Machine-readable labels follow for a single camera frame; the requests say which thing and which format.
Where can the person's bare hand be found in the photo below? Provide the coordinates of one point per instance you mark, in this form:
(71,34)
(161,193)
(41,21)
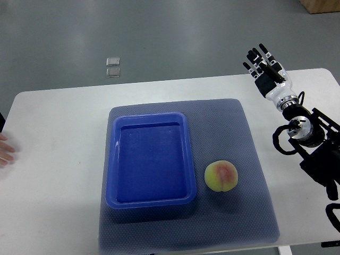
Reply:
(6,151)

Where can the blue plastic tray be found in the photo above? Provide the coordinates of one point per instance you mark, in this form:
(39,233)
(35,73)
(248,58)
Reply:
(150,162)

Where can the yellow-red peach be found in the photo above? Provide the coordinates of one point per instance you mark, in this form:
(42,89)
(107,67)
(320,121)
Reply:
(221,176)

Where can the upper metal floor plate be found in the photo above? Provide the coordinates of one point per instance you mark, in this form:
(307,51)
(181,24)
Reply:
(113,61)

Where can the blue-grey mesh mat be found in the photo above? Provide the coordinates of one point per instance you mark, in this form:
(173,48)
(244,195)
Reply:
(237,218)

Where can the brown cardboard box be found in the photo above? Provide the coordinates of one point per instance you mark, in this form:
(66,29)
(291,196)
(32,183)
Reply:
(320,6)

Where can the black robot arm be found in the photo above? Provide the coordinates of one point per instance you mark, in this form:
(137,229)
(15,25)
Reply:
(315,137)

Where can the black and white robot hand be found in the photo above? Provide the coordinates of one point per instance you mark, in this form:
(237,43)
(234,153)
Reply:
(270,77)

